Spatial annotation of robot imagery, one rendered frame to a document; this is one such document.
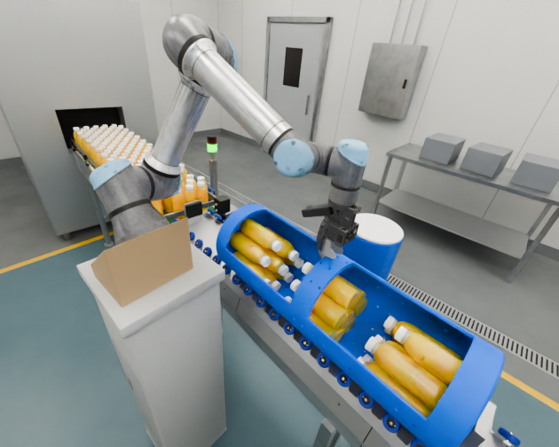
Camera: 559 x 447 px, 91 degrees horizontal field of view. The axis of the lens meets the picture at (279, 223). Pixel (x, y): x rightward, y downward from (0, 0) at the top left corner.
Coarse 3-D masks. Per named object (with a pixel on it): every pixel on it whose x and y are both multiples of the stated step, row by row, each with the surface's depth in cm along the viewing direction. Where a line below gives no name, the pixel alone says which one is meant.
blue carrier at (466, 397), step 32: (224, 224) 102; (288, 224) 101; (224, 256) 103; (256, 288) 93; (288, 288) 109; (384, 288) 87; (288, 320) 86; (384, 320) 91; (416, 320) 83; (448, 320) 68; (352, 352) 88; (480, 352) 60; (384, 384) 64; (480, 384) 55; (416, 416) 59; (448, 416) 55
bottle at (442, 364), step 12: (408, 336) 70; (420, 336) 69; (408, 348) 69; (420, 348) 67; (432, 348) 66; (444, 348) 67; (420, 360) 67; (432, 360) 65; (444, 360) 64; (456, 360) 64; (432, 372) 65; (444, 372) 63
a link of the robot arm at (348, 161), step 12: (348, 144) 63; (360, 144) 64; (336, 156) 65; (348, 156) 63; (360, 156) 63; (336, 168) 65; (348, 168) 64; (360, 168) 65; (336, 180) 67; (348, 180) 66; (360, 180) 67
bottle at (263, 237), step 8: (240, 224) 109; (248, 224) 107; (256, 224) 106; (248, 232) 105; (256, 232) 103; (264, 232) 102; (272, 232) 103; (256, 240) 103; (264, 240) 100; (272, 240) 100
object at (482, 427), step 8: (488, 408) 65; (480, 416) 63; (488, 416) 63; (480, 424) 62; (488, 424) 62; (472, 432) 61; (480, 432) 60; (464, 440) 63; (472, 440) 62; (480, 440) 60
